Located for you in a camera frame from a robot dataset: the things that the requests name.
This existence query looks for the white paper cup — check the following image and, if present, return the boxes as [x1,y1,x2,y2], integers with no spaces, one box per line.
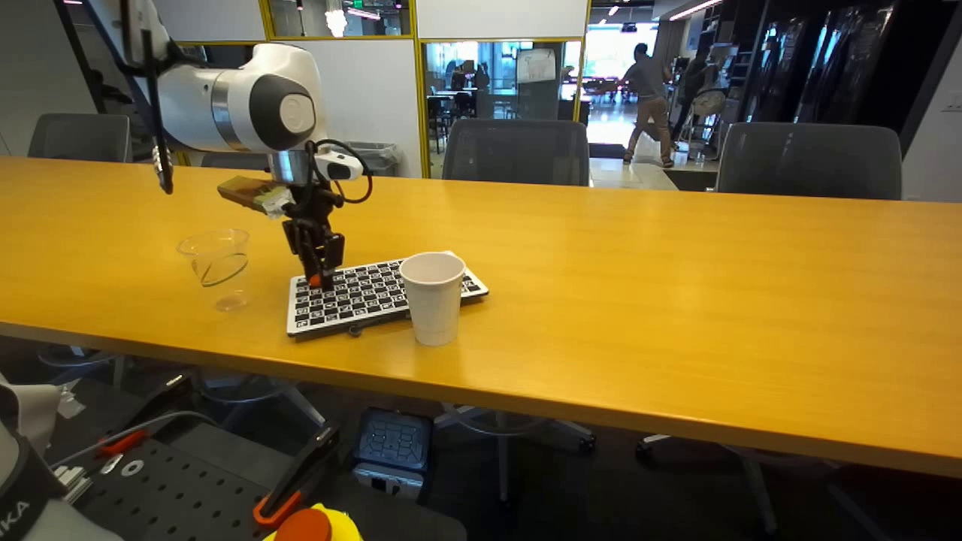
[397,249,469,350]

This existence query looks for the yellow emergency stop button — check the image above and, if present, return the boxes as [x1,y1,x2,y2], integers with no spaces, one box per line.
[264,503,366,541]

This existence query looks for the clear plastic cup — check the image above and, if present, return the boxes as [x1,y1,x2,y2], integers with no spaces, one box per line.
[177,226,252,311]

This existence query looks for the walking person dark clothes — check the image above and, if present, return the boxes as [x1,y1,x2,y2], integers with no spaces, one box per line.
[619,39,680,169]

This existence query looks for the grey mesh box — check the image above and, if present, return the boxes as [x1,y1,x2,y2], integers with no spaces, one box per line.
[350,406,436,492]

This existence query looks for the grey chair behind glass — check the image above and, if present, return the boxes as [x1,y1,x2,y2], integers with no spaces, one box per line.
[340,138,404,180]

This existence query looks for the black orange clamp tool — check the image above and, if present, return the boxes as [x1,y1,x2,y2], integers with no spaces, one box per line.
[248,425,344,536]

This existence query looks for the yellow framed glass partition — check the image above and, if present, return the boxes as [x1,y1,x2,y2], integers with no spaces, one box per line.
[144,0,596,180]

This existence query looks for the checkered marker board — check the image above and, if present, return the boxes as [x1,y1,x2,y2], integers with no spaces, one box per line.
[283,249,494,340]

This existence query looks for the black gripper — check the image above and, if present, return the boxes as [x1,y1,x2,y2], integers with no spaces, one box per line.
[278,184,345,293]

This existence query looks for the red handled tool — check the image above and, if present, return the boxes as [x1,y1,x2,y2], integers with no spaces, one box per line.
[92,430,153,462]

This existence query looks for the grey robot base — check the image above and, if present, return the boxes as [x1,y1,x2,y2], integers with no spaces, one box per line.
[0,419,124,541]

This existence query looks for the grey office chair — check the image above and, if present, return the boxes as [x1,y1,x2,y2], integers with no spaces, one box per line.
[711,122,906,201]
[438,117,592,190]
[27,112,136,166]

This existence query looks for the black perforated plate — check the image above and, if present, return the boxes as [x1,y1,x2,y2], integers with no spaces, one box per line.
[57,419,305,541]

